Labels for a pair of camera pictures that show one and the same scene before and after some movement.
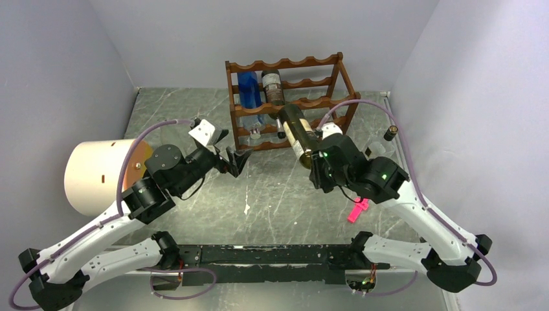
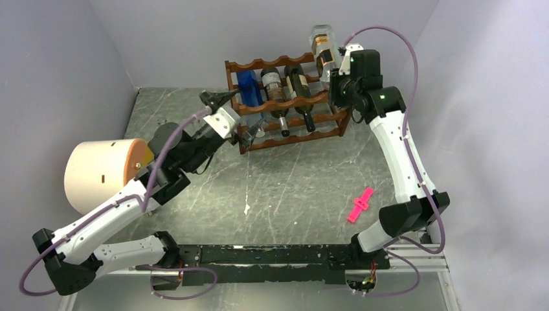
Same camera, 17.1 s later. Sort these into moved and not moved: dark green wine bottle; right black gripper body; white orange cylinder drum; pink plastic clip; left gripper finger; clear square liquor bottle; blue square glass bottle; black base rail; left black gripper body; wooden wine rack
Moved: right black gripper body; dark green wine bottle; left gripper finger; clear square liquor bottle; left black gripper body
Not moved: white orange cylinder drum; black base rail; wooden wine rack; pink plastic clip; blue square glass bottle
